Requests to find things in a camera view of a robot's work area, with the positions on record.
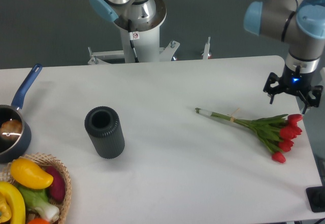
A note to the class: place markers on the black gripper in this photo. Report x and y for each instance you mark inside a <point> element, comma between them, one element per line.
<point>296,82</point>

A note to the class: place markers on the red tulip bouquet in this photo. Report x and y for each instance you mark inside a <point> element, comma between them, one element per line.
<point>276,133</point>

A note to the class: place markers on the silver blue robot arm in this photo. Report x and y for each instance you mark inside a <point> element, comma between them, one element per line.
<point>295,22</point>

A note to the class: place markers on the black device at edge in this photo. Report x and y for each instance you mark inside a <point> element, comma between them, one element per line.
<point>315,197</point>

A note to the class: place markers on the dark grey ribbed vase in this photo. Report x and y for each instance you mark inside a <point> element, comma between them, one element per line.
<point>104,129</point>

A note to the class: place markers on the purple sweet potato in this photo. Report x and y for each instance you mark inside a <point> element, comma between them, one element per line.
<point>57,189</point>

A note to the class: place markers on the woven wicker basket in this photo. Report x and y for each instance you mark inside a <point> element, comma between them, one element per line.
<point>44,161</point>

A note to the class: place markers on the yellow mango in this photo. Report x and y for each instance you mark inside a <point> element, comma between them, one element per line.
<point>29,174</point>

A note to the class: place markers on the green white bok choy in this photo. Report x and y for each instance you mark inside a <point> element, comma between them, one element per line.
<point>37,201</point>

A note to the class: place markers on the brown patty in pan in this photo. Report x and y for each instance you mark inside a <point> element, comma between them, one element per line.
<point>11,130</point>

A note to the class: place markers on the orange fruit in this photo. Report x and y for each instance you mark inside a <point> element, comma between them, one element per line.
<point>38,221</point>

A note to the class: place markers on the blue saucepan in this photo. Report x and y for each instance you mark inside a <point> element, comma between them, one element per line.
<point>11,150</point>

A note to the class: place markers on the yellow bell pepper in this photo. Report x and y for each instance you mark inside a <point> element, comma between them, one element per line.
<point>15,201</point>

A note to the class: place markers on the white stand foot bracket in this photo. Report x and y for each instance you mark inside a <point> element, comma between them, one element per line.
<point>206,54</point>

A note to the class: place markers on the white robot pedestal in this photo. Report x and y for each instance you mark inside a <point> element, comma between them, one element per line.
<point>139,27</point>

